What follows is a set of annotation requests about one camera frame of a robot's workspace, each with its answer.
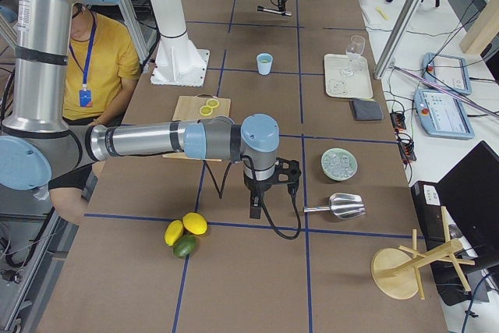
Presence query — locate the steel muddler with black cap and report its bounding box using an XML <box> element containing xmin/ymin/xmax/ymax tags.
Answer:
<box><xmin>257</xmin><ymin>5</ymin><xmax>292</xmax><ymax>17</ymax></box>

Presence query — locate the light blue cup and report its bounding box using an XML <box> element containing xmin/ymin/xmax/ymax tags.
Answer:
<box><xmin>257</xmin><ymin>53</ymin><xmax>273</xmax><ymax>76</ymax></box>

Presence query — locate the yellow lemon at edge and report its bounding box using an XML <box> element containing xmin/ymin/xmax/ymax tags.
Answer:
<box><xmin>164</xmin><ymin>220</ymin><xmax>184</xmax><ymax>246</ymax></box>

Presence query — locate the green lime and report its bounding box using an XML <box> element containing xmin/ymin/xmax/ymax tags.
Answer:
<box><xmin>173</xmin><ymin>235</ymin><xmax>197</xmax><ymax>258</ymax></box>

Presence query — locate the metal ice scoop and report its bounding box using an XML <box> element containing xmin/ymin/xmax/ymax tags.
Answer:
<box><xmin>303</xmin><ymin>193</ymin><xmax>366</xmax><ymax>220</ymax></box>

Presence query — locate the green bowl of ice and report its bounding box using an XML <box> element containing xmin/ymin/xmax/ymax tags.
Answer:
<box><xmin>320</xmin><ymin>148</ymin><xmax>358</xmax><ymax>182</ymax></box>

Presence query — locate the clear wine glass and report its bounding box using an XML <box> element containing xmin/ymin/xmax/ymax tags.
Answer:
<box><xmin>340</xmin><ymin>35</ymin><xmax>366</xmax><ymax>77</ymax></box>

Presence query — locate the yellow plastic spoon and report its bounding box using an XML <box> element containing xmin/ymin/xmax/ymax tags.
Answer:
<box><xmin>375</xmin><ymin>7</ymin><xmax>389</xmax><ymax>21</ymax></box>

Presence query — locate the cream bear tray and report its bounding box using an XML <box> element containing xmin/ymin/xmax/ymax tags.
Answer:
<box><xmin>324</xmin><ymin>54</ymin><xmax>373</xmax><ymax>100</ymax></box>

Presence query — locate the bamboo cutting board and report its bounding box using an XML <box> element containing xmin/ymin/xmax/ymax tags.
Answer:
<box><xmin>162</xmin><ymin>94</ymin><xmax>231</xmax><ymax>160</ymax></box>

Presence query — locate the grey folded cloth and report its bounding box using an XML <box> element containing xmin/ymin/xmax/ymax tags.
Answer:
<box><xmin>350</xmin><ymin>98</ymin><xmax>384</xmax><ymax>121</ymax></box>

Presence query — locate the wooden stand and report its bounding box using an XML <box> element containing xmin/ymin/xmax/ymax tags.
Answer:
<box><xmin>370</xmin><ymin>206</ymin><xmax>475</xmax><ymax>299</ymax></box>

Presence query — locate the person in yellow shirt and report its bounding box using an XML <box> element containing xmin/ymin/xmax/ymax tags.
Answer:
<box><xmin>48</xmin><ymin>3</ymin><xmax>141</xmax><ymax>227</ymax></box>

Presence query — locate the far blue teach pendant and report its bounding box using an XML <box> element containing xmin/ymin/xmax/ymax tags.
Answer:
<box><xmin>422</xmin><ymin>52</ymin><xmax>472</xmax><ymax>95</ymax></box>

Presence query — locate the blue teach pendant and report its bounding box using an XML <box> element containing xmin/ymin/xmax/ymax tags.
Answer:
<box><xmin>422</xmin><ymin>52</ymin><xmax>472</xmax><ymax>95</ymax></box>
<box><xmin>414</xmin><ymin>89</ymin><xmax>475</xmax><ymax>140</ymax></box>

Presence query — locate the near blue teach pendant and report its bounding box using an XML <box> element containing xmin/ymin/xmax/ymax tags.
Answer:
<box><xmin>414</xmin><ymin>89</ymin><xmax>475</xmax><ymax>140</ymax></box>

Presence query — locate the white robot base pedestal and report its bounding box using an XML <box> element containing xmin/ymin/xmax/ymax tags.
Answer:
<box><xmin>150</xmin><ymin>0</ymin><xmax>210</xmax><ymax>87</ymax></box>

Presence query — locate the aluminium frame post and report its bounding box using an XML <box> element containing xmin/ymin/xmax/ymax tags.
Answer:
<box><xmin>373</xmin><ymin>0</ymin><xmax>421</xmax><ymax>80</ymax></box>

